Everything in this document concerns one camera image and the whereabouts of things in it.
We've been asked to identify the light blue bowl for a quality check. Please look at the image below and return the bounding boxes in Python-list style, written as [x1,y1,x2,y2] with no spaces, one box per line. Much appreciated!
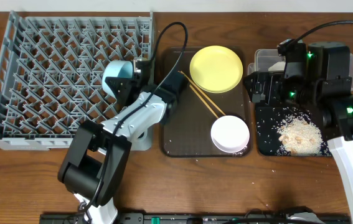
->
[102,60,133,97]

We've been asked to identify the white napkin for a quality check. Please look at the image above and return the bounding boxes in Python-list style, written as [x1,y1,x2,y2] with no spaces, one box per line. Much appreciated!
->
[268,62,286,72]

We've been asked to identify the yellow plate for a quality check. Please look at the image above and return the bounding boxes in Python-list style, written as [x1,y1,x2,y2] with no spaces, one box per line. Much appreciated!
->
[189,45,243,93]

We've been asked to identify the wooden chopstick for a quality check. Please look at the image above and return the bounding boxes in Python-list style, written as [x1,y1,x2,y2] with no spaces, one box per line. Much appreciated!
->
[189,85,219,119]
[179,71,226,117]

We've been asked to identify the white bowl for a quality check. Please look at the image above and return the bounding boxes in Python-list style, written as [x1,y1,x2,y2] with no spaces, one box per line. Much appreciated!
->
[210,115,250,154]

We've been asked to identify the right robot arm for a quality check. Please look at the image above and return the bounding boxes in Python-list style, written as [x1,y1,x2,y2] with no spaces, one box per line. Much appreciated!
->
[243,40,353,222]

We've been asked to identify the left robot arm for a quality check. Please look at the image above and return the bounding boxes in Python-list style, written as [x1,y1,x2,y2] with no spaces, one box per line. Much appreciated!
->
[58,72,189,223]

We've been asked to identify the black waste tray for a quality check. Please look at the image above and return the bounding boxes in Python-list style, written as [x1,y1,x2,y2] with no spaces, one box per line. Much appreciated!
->
[255,104,331,157]

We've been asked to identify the grey plastic dishwasher rack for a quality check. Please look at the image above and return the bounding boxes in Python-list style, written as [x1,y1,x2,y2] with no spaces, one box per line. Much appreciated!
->
[0,12,155,151]

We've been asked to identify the clear plastic bin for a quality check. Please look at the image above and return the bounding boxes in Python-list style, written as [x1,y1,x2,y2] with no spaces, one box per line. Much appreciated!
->
[248,49,353,91]

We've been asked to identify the food scraps pile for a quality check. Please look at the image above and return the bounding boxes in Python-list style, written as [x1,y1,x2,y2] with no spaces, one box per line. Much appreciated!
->
[276,114,324,156]

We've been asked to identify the dark brown serving tray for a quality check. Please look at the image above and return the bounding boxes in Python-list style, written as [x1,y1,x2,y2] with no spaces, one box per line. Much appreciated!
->
[159,46,253,158]

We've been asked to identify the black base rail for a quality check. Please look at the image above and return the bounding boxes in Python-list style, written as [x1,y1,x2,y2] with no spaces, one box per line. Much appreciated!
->
[39,207,352,224]

